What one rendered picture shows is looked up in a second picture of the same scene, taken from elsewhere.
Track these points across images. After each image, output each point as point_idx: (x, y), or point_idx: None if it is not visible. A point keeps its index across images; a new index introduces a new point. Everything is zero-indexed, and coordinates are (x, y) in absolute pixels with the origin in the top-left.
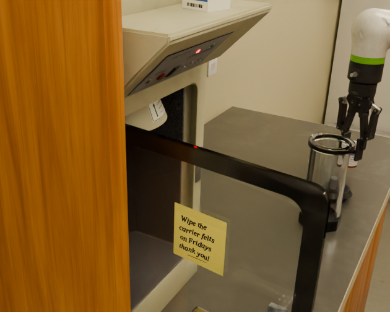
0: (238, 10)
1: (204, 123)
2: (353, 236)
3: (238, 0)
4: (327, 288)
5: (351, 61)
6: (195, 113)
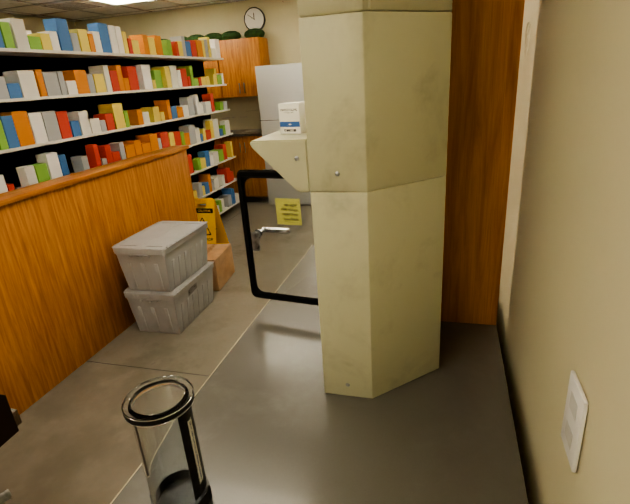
0: (274, 133)
1: None
2: (144, 484)
3: (278, 139)
4: (204, 403)
5: None
6: (323, 247)
